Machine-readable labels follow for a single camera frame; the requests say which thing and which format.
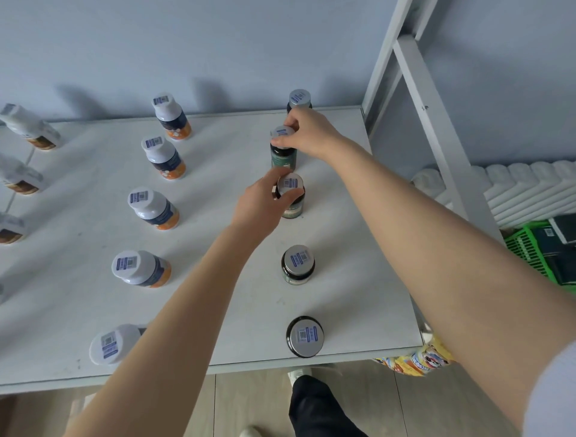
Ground person's white sleeve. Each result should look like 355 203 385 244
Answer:
521 340 576 437

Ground person's right white shoe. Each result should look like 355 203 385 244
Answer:
287 367 314 386

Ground person's left hand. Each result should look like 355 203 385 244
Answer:
229 169 306 244

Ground person's black trousers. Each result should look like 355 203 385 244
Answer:
287 375 370 437

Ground person's right forearm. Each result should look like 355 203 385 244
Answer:
323 137 576 437

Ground person's right hand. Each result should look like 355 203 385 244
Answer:
272 107 356 163

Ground white metal shelf rack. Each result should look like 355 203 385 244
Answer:
0 0 507 397

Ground yellow cartoon snack strip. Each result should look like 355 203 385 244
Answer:
373 331 458 378

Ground white radiator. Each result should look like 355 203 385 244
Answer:
412 160 576 231

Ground person's left forearm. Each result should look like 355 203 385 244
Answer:
62 225 257 437

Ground white orange bottle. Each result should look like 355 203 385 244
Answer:
88 323 147 366

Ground white bottle blue label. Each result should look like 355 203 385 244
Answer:
151 92 193 141
111 250 172 289
127 187 181 231
140 134 187 181

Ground green plastic basket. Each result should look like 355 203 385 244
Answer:
503 219 576 294

